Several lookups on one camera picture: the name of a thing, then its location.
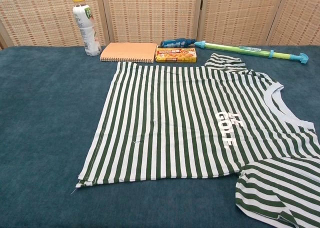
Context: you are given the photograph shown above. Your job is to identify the green white striped T-shirt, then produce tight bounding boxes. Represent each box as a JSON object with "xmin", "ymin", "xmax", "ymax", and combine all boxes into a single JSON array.
[{"xmin": 75, "ymin": 53, "xmax": 320, "ymax": 228}]

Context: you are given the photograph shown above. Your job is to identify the yellow curry box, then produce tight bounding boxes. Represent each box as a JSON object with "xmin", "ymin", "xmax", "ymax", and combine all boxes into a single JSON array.
[{"xmin": 155, "ymin": 47, "xmax": 198, "ymax": 63}]

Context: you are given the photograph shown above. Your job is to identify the orange spiral notebook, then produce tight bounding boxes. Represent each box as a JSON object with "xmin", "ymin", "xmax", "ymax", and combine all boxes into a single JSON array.
[{"xmin": 99, "ymin": 42, "xmax": 158, "ymax": 63}]

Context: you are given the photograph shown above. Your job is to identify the blue tube bottle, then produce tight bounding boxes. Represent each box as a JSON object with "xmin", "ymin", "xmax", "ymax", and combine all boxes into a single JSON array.
[{"xmin": 160, "ymin": 38, "xmax": 197, "ymax": 48}]

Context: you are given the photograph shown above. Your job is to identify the green blue water pump toy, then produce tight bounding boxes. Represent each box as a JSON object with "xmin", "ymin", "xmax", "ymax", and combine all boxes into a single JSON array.
[{"xmin": 193, "ymin": 40, "xmax": 309, "ymax": 65}]

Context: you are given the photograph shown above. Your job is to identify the woven bamboo folding screen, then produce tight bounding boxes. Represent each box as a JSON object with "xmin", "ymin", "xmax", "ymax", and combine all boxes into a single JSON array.
[{"xmin": 0, "ymin": 0, "xmax": 320, "ymax": 48}]

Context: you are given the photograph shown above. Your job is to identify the white drink bottle yellow cap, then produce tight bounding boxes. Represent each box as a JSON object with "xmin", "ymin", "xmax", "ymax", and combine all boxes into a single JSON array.
[{"xmin": 71, "ymin": 0, "xmax": 102, "ymax": 56}]

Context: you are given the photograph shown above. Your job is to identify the blue table cover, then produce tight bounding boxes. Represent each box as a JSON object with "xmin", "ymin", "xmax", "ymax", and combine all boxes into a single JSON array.
[{"xmin": 0, "ymin": 45, "xmax": 320, "ymax": 228}]

